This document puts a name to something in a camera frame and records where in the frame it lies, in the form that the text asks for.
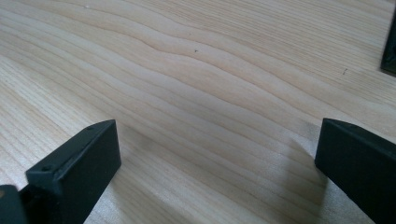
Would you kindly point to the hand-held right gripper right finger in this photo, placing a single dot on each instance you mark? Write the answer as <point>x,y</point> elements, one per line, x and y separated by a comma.
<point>361,168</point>

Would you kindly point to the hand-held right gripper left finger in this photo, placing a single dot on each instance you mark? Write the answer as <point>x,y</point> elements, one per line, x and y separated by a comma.
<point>71,174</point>

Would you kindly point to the black shelf with metal legs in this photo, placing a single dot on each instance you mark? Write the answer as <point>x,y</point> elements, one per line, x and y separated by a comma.
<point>389,53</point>

